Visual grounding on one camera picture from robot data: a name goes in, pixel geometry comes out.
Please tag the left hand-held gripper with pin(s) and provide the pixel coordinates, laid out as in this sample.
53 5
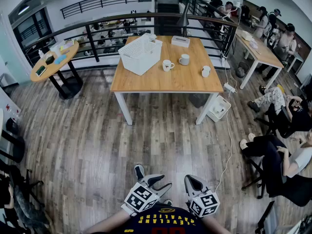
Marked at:
141 196

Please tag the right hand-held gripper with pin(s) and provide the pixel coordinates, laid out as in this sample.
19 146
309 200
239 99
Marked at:
204 203

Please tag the white mug with pattern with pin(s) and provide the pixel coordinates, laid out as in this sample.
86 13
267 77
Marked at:
167 66

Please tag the plain white mug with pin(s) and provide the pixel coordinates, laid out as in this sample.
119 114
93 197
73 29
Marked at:
184 60

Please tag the white plastic basket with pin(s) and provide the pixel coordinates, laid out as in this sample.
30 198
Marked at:
139 57

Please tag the person's right forearm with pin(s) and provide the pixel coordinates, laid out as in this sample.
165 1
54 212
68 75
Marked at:
217 227

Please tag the person's left forearm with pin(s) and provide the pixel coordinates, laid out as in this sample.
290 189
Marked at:
109 224

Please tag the white tissue box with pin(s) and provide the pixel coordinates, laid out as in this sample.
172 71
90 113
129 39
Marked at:
180 41

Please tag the cream tissue box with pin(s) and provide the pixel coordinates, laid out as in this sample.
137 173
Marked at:
246 35

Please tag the small black box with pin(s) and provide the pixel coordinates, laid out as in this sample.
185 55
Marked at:
50 60

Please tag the person's right shoe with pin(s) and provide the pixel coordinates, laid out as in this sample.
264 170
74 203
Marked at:
167 202

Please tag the person's shoe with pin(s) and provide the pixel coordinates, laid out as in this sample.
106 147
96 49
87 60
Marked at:
167 202
139 172

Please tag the person's left shoe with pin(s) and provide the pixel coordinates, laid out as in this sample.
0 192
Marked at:
139 172

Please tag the white wristband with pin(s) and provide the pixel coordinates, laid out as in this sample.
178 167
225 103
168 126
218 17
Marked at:
128 209

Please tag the person's dark blue jersey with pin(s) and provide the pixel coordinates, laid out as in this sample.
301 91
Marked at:
165 225

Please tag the white floor bin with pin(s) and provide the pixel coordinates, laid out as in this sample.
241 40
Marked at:
219 108

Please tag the dark grey floor bag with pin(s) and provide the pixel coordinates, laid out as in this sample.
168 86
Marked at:
198 100

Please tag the black office chair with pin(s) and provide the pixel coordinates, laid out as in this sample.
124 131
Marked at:
284 121
24 203
287 191

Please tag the white power strip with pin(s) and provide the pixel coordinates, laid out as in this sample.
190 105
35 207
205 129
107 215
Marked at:
229 87

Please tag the black mesh waste basket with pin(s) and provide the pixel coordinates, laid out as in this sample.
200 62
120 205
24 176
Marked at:
242 70

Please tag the yellow bag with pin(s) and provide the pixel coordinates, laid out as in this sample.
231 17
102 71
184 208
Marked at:
280 88

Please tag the long wooden table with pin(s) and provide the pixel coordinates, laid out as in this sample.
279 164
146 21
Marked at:
265 57

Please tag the black stool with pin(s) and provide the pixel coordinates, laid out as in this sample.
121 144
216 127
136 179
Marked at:
18 147

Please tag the pink packet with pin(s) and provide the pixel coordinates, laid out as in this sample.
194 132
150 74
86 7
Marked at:
254 43

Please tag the small black trash can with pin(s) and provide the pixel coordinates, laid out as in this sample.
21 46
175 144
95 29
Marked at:
11 127

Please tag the round wooden table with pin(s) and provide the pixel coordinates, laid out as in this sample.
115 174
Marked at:
72 51

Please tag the light blue cloth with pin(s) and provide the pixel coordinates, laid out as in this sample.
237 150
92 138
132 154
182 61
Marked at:
60 59

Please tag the green book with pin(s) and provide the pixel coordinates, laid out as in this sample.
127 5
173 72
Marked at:
41 71

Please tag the black cone desk lamp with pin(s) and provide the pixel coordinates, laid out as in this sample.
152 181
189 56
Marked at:
183 21

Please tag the pastel paper stack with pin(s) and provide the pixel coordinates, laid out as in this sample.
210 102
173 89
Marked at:
67 44

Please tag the white cabinet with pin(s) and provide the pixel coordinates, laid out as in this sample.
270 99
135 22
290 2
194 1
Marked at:
9 101

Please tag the small white bottle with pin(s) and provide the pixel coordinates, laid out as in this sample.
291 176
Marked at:
41 54

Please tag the white gooseneck desk lamp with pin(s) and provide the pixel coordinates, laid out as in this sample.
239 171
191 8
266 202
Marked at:
238 4

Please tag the black balcony railing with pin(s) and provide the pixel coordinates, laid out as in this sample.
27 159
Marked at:
101 0

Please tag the black round pendant lamp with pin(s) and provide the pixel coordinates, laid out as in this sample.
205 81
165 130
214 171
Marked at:
23 9

